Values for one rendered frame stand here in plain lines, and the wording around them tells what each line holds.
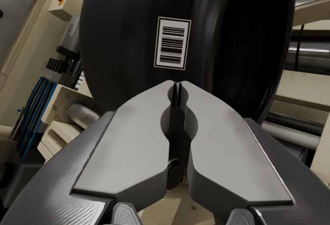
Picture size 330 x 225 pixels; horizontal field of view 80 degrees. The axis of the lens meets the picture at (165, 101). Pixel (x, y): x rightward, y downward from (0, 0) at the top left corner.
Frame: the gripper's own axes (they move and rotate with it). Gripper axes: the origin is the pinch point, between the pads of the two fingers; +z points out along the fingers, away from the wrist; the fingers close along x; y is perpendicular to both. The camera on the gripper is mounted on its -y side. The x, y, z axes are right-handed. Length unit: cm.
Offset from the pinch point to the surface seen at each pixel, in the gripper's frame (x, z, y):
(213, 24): 5.0, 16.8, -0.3
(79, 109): -21.3, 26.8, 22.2
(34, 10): -48, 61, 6
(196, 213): 7.0, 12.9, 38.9
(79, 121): -20.3, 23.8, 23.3
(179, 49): 0.7, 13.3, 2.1
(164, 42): -1.3, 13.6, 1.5
